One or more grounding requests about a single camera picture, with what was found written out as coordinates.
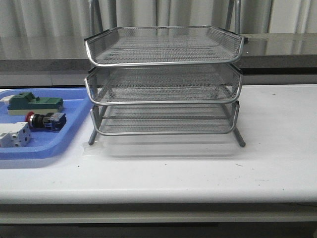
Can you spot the silver mesh tray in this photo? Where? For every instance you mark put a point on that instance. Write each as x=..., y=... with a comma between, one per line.
x=151, y=119
x=176, y=84
x=166, y=45

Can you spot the red emergency stop button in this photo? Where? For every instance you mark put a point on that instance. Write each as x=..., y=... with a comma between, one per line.
x=47, y=121

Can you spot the silver mesh bottom tray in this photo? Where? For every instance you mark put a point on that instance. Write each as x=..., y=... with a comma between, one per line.
x=151, y=119

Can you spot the silver mesh top tray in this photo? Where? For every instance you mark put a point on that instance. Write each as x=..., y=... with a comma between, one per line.
x=166, y=45

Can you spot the blue plastic tray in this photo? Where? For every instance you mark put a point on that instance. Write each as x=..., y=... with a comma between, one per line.
x=44, y=142

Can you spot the white circuit breaker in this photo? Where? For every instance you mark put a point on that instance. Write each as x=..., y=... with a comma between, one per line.
x=14, y=134

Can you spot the grey metal rack frame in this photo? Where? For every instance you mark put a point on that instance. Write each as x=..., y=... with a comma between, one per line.
x=236, y=132

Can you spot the green and beige switch block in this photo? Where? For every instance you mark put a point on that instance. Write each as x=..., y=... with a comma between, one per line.
x=25, y=102

